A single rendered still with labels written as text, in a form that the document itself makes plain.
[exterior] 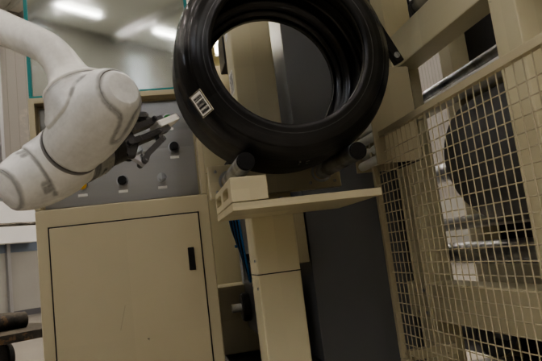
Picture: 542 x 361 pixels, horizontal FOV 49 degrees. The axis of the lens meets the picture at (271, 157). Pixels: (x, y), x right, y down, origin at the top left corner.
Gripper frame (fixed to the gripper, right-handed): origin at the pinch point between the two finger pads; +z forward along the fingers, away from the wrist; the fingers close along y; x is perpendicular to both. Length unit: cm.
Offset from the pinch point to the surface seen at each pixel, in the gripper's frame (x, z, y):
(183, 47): 2.8, 19.3, -15.0
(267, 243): -28, 39, 38
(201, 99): 0.5, 15.5, -1.8
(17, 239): -993, 617, -186
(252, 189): -1.2, 13.0, 22.7
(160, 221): -59, 40, 13
